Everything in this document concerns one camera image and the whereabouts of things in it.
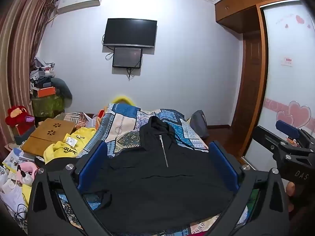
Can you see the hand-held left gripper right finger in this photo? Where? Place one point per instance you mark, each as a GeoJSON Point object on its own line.
{"type": "Point", "coordinates": [222, 164]}

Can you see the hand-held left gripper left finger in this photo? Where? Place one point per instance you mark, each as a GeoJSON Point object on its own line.
{"type": "Point", "coordinates": [94, 163]}

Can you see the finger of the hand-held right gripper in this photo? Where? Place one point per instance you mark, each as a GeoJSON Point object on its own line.
{"type": "Point", "coordinates": [264, 136]}
{"type": "Point", "coordinates": [286, 127]}

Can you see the black zip hoodie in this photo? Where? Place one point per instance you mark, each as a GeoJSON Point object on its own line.
{"type": "Point", "coordinates": [157, 177]}

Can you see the person's right hand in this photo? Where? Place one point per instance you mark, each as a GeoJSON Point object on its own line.
{"type": "Point", "coordinates": [291, 189]}

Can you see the yellow printed sweatshirt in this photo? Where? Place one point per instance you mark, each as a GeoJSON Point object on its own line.
{"type": "Point", "coordinates": [73, 145]}

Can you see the grey bag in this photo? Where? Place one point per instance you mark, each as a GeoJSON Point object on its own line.
{"type": "Point", "coordinates": [199, 124]}

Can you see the blue patchwork patterned blanket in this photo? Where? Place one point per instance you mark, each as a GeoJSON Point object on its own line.
{"type": "Point", "coordinates": [123, 125]}

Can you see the orange striped cloth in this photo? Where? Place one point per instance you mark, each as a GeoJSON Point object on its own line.
{"type": "Point", "coordinates": [73, 118]}

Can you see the brown wooden door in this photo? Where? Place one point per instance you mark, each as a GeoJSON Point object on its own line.
{"type": "Point", "coordinates": [249, 83]}

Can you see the wooden lap desk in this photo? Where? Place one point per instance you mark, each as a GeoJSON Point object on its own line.
{"type": "Point", "coordinates": [49, 131]}

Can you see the small door sticker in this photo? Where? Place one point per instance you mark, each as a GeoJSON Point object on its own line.
{"type": "Point", "coordinates": [286, 61]}

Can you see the yellow pillow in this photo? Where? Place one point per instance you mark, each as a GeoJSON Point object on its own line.
{"type": "Point", "coordinates": [122, 100]}

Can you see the green patterned cloth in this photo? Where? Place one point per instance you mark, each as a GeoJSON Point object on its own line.
{"type": "Point", "coordinates": [45, 105]}

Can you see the stack of booklets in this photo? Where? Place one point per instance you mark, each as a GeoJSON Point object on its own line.
{"type": "Point", "coordinates": [17, 157]}

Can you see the orange box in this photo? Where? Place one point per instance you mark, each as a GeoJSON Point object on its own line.
{"type": "Point", "coordinates": [46, 91]}

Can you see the white plastic bag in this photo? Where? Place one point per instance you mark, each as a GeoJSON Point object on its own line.
{"type": "Point", "coordinates": [11, 194]}

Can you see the red plush toy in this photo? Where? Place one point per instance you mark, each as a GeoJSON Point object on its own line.
{"type": "Point", "coordinates": [17, 116]}

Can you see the pile of clutter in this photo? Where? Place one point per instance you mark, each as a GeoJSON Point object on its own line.
{"type": "Point", "coordinates": [41, 72]}

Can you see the wooden wardrobe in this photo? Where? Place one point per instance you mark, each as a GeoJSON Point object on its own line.
{"type": "Point", "coordinates": [236, 7]}

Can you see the brown striped curtain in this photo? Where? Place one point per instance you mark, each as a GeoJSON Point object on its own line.
{"type": "Point", "coordinates": [22, 41]}

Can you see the white air conditioner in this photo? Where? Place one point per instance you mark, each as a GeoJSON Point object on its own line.
{"type": "Point", "coordinates": [78, 1]}

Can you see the small black wall monitor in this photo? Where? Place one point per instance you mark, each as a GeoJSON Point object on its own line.
{"type": "Point", "coordinates": [127, 57]}

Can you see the black wall television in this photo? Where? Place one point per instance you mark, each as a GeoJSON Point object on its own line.
{"type": "Point", "coordinates": [130, 32]}

